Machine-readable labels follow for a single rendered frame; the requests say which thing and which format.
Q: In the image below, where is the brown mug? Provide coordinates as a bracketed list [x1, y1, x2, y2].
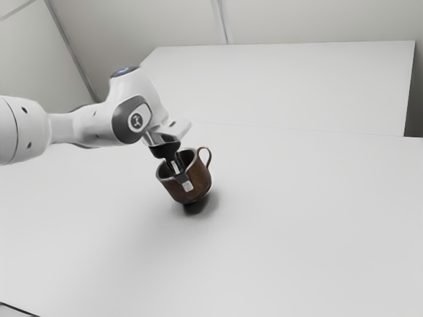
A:
[155, 146, 213, 207]

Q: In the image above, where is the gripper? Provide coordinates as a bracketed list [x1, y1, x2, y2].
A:
[148, 139, 194, 193]

